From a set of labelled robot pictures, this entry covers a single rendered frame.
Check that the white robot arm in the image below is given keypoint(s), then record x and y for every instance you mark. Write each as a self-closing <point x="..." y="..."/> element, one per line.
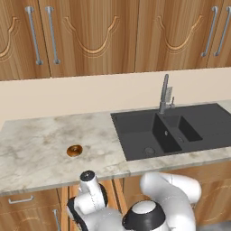
<point x="176" y="198"/>

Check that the open wooden drawer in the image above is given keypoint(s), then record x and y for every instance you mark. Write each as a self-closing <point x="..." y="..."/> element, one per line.
<point x="115" y="192"/>

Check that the wooden drawer front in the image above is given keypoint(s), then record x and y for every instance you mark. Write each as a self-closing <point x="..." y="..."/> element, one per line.
<point x="42" y="200"/>

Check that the black kitchen sink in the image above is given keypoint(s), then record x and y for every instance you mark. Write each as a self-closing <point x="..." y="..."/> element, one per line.
<point x="141" y="132"/>

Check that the grey sink tap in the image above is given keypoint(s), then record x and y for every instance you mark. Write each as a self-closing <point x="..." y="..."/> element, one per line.
<point x="164" y="96"/>

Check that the brown glazed donut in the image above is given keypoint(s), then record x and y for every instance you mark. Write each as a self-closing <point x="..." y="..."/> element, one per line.
<point x="71" y="152"/>

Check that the wooden under-sink cupboard front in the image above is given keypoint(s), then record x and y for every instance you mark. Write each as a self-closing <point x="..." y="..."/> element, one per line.
<point x="213" y="192"/>

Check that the wooden base cupboard door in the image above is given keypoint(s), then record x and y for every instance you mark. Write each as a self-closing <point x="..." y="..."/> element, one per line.
<point x="27" y="222"/>

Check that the wide wooden wall cupboard door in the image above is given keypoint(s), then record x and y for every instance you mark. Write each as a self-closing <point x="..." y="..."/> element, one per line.
<point x="90" y="27"/>
<point x="168" y="24"/>

